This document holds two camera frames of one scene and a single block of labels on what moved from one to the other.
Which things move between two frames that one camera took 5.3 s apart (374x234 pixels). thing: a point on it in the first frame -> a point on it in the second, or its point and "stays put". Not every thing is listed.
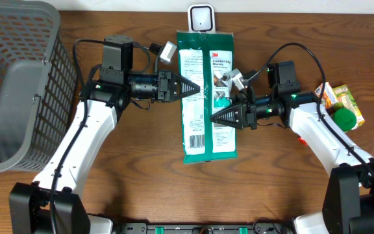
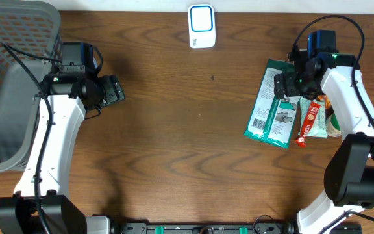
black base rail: (154, 227) stays put
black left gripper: (172, 79) -> (113, 89)
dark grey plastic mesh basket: (28, 84) stays put
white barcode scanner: (201, 17) stays put
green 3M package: (204, 57) -> (271, 119)
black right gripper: (237, 113) -> (291, 89)
